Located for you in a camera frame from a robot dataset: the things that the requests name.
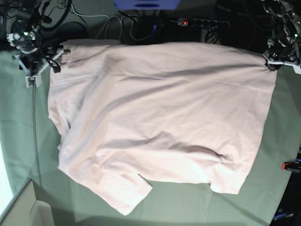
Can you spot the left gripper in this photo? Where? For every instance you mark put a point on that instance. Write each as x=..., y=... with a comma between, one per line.
x=274, y=61

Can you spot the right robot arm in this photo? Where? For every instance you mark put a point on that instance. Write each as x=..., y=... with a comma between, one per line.
x=27, y=31

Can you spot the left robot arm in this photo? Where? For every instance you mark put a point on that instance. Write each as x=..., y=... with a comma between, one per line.
x=284, y=46

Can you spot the blue box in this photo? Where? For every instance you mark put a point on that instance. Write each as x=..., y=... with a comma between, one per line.
x=146, y=4

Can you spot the white power strip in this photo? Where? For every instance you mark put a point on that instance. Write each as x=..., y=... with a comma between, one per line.
x=203, y=23

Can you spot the green table cloth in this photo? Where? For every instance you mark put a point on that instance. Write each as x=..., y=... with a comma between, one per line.
x=270, y=196

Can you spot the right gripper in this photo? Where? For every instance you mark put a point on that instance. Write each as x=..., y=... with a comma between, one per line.
x=35, y=63

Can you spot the cardboard box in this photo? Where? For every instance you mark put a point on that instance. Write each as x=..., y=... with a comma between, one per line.
x=26, y=210

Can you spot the pink t-shirt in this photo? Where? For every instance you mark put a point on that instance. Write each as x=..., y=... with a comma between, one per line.
x=179, y=112

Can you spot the red black side clamp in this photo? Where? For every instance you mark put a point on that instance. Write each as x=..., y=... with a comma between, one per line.
x=292, y=166

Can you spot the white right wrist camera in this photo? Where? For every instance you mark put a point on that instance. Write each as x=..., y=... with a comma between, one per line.
x=33, y=80

